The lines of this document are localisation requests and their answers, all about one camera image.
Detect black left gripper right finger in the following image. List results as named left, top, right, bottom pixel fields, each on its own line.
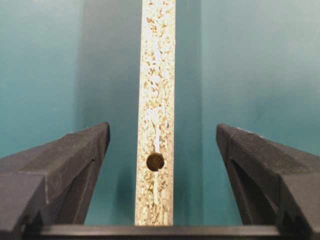
left=216, top=123, right=320, bottom=240

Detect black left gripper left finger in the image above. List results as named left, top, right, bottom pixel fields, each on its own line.
left=0, top=122, right=110, bottom=240

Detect particle board wooden plank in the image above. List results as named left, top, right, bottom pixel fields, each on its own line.
left=134, top=0, right=176, bottom=226

